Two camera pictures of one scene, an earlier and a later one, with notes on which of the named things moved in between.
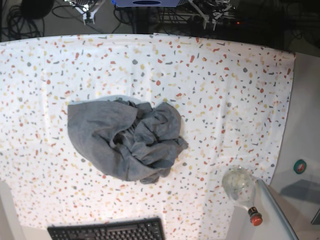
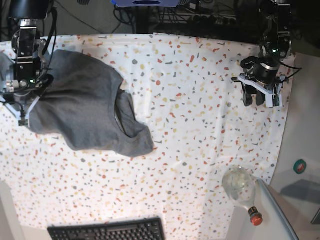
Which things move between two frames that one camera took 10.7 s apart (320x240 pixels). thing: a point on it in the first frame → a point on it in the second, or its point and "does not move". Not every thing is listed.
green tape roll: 299,166 does not move
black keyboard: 149,229 does not move
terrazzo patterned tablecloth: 232,96 does not move
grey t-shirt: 133,142 → 85,105
